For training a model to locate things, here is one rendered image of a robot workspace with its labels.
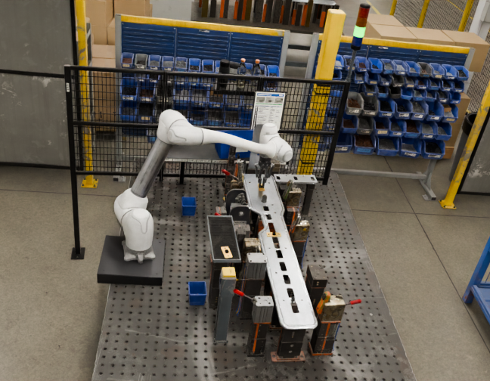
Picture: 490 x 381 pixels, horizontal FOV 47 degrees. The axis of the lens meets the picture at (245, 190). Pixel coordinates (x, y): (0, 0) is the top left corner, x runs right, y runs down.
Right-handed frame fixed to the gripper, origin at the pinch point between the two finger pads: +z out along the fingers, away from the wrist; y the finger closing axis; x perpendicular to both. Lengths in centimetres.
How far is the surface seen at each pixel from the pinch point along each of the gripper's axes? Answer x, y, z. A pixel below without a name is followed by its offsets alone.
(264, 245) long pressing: -57, -7, 5
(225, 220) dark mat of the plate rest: -55, -30, -11
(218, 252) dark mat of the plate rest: -82, -37, -11
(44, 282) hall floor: 23, -145, 104
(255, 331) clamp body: -109, -19, 17
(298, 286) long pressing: -90, 5, 6
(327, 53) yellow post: 58, 46, -67
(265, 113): 54, 9, -22
